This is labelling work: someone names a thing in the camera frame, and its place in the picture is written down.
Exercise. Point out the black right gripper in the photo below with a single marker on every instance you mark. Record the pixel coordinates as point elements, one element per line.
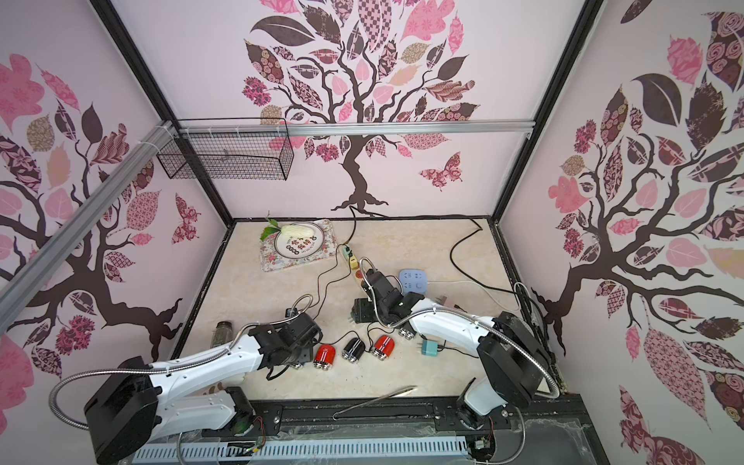
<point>377,288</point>

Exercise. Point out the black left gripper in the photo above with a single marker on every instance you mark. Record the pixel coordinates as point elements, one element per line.
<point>308,355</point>

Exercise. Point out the red shaver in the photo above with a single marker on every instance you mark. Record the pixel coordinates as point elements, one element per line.
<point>383,347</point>
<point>324,357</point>

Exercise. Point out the black shaver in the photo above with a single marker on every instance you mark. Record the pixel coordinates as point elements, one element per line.
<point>354,350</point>

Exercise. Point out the pink charger adapter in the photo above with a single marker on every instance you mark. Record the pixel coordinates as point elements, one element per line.
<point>445,301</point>

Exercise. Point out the teal charger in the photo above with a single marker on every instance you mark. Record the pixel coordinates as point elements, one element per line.
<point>429,348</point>

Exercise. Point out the blue shaver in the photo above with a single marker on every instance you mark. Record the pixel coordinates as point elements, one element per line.
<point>407,334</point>

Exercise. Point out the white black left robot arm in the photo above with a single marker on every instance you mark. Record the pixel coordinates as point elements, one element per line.
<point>139,403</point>

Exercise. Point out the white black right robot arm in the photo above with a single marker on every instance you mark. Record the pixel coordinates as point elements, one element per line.
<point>516,366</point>

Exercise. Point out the light blue round socket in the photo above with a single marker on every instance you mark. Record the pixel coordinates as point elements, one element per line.
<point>413,281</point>

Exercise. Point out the white power strip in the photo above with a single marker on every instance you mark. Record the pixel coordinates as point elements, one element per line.
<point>356,273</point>

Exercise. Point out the glass spice jar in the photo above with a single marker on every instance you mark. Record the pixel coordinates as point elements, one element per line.
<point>222,334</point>

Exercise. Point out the floral placemat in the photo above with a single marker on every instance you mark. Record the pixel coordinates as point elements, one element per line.
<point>271,261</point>

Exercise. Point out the white patterned plate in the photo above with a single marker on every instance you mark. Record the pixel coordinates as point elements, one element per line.
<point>299,248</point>

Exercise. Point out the white flower with leaves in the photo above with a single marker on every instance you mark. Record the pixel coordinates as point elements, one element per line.
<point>294,231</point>

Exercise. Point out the white slotted cable duct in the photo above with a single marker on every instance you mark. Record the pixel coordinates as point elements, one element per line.
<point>303,451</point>

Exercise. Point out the black wire basket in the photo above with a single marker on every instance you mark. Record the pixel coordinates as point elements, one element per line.
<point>251,148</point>

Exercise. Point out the aluminium rail back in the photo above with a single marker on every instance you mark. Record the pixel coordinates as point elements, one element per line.
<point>362,129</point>

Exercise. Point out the aluminium rail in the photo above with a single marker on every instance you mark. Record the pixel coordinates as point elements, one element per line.
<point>17,295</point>
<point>362,129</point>

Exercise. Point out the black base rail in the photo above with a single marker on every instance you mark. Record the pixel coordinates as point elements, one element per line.
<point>443,414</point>

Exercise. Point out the aluminium rail left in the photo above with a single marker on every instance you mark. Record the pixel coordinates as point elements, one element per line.
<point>17,295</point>

